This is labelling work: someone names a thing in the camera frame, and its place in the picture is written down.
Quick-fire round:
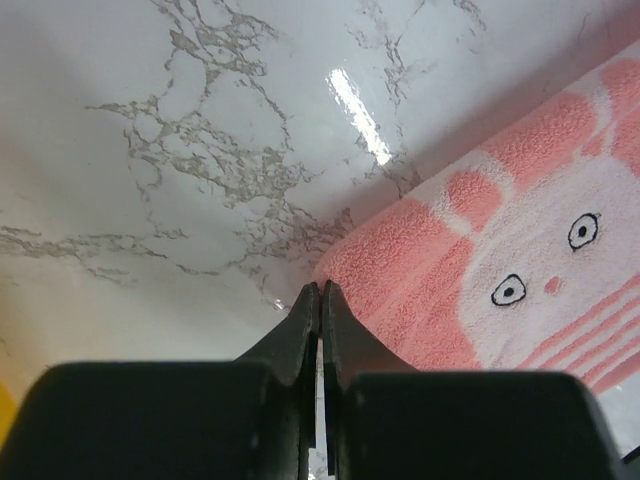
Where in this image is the pink white towel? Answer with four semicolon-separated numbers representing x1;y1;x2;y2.
313;45;639;393

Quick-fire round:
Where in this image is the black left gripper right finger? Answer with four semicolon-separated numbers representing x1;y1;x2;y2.
321;282;628;479

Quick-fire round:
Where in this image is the yellow plastic tray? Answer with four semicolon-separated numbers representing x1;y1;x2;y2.
0;383;17;443

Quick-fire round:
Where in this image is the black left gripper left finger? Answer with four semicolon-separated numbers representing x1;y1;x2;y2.
1;283;320;479

